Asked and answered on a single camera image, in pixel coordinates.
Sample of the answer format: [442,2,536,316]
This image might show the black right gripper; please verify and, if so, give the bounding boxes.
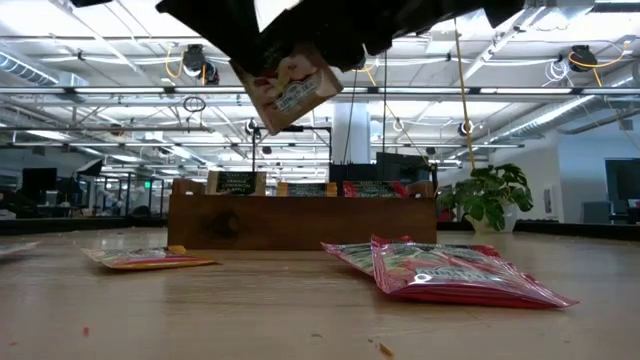
[262,0,526,71]

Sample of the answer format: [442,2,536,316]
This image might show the beige vanilla apple tea sachet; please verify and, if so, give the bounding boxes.
[206,170,268,197]
[229,42,345,136]

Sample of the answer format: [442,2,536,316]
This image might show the orange mango tea sachet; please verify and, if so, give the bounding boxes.
[81,244,220,272]
[276,181,339,198]

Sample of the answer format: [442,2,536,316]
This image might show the wooden tea caddy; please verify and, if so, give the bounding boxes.
[167,178,439,252]

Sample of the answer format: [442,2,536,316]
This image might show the long ceiling light strip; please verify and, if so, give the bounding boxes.
[0,85,640,97]

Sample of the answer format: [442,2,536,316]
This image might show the white building column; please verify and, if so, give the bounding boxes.
[332,102,372,166]

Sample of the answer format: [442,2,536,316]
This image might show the black partition screens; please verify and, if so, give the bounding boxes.
[328,152,437,184]

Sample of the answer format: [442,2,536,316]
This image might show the black tilted panel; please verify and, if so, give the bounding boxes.
[74,158,104,178]

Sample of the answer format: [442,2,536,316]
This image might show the potted green plant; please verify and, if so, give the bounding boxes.
[434,162,535,235]

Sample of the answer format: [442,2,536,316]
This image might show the small black monitor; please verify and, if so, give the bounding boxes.
[21,168,58,192]

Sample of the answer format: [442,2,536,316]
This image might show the large black monitor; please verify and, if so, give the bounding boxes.
[604,158,640,202]

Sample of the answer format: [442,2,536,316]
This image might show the black ceiling cable reel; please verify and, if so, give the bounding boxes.
[181,44,221,87]
[568,44,599,74]

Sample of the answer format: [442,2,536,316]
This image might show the thin black hanging cable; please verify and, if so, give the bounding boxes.
[381,49,388,166]

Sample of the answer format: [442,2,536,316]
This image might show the yellow hanging cable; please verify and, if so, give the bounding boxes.
[451,19,477,172]

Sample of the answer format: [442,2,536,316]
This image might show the black rig stand frame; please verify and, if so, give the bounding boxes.
[251,124,333,185]

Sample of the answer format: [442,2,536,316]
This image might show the ribbed silver ventilation duct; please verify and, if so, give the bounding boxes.
[0,49,90,89]

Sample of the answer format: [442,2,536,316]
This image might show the large silver ventilation duct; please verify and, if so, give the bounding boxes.
[492,92,640,144]

